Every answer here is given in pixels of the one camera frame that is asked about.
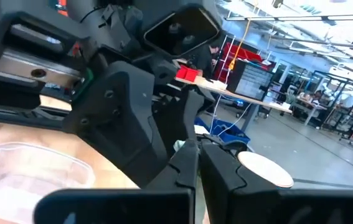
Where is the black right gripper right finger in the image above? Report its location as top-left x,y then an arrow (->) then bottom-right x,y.
199,138 -> 353,224

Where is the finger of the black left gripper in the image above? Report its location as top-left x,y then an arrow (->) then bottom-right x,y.
159,88 -> 205,151
63,60 -> 169,188

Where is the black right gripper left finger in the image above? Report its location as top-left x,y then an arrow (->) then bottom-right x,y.
34,139 -> 199,224

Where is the blue storage bin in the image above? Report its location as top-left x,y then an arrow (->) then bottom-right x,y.
194,116 -> 212,128
210,119 -> 252,146

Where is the white paper sheet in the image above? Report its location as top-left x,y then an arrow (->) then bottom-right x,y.
194,124 -> 210,136

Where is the blue cup with white top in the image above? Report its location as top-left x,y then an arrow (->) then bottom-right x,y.
237,150 -> 295,190

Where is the small red bin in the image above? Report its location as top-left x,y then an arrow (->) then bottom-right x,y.
184,67 -> 199,83
176,65 -> 189,80

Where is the person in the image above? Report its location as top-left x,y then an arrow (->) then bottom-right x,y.
297,89 -> 327,108
194,43 -> 221,79

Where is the long wooden workbench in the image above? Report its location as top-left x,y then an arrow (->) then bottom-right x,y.
175,75 -> 293,132

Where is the red bin rack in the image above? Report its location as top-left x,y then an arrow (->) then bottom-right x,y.
214,42 -> 266,83

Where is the clear plastic container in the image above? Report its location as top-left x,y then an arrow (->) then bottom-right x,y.
0,141 -> 96,224

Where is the ceiling light bar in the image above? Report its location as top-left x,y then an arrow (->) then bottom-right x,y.
224,13 -> 353,22

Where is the white cable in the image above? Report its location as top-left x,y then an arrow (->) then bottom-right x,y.
217,103 -> 253,137
209,93 -> 224,134

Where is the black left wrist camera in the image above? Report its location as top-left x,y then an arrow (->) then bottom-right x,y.
143,5 -> 221,58

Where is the yellow hanging cable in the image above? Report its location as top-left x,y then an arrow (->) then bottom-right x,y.
227,18 -> 252,71

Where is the black frame workstation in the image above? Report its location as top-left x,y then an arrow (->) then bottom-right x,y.
311,70 -> 353,152

